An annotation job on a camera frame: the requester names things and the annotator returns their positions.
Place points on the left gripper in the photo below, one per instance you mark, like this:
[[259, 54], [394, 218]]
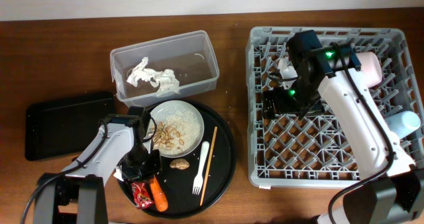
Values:
[[128, 175]]

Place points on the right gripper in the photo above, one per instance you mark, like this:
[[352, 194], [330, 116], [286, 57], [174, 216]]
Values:
[[277, 94]]

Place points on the red snack wrapper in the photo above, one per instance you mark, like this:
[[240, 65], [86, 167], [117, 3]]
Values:
[[141, 196]]

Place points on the pink bowl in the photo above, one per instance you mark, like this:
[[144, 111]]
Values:
[[371, 68]]

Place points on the white tissue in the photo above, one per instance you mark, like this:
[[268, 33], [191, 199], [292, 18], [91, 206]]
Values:
[[167, 80], [140, 72]]

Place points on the white cup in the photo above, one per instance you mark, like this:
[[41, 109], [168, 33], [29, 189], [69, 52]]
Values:
[[403, 123]]

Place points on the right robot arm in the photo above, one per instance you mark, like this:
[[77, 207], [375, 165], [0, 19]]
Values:
[[390, 189]]

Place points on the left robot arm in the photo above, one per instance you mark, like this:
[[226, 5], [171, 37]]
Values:
[[77, 193]]

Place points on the grey dishwasher rack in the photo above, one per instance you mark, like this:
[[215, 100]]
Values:
[[312, 152]]

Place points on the orange carrot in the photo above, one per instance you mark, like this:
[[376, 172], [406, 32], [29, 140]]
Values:
[[159, 196]]

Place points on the walnut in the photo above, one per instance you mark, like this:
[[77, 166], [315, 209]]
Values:
[[180, 164]]

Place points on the grey plate with food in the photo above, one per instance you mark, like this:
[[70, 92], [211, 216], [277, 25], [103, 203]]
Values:
[[178, 128]]

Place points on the round black tray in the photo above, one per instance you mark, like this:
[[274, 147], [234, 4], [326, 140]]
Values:
[[177, 184]]

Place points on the white plastic fork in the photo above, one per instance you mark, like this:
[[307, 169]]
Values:
[[198, 180]]

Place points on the wooden chopstick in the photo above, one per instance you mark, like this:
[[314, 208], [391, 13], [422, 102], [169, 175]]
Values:
[[208, 166]]

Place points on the black rectangular tray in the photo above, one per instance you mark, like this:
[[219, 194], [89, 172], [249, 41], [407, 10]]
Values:
[[65, 126]]

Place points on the clear plastic bin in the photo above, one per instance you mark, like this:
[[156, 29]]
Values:
[[190, 55]]

